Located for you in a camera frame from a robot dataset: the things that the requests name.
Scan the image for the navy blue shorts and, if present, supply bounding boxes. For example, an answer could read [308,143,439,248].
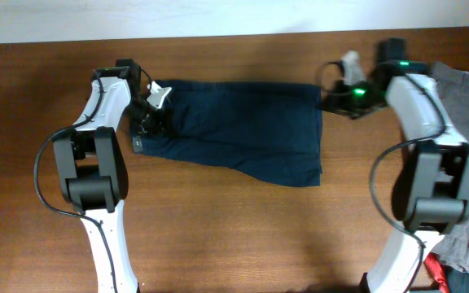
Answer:
[130,80,322,187]

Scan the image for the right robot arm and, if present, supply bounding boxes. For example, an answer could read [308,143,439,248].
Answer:
[321,38,469,293]

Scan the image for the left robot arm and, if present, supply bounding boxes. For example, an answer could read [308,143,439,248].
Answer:
[52,59,171,292]

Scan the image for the red cloth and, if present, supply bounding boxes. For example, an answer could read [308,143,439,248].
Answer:
[423,252,450,293]

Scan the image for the left black cable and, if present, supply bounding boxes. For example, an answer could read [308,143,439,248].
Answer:
[33,67,154,293]

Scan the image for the black cable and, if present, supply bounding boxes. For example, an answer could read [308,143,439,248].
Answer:
[33,67,154,293]
[314,60,448,293]

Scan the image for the right black cable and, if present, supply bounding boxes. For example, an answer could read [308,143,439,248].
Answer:
[314,60,448,293]

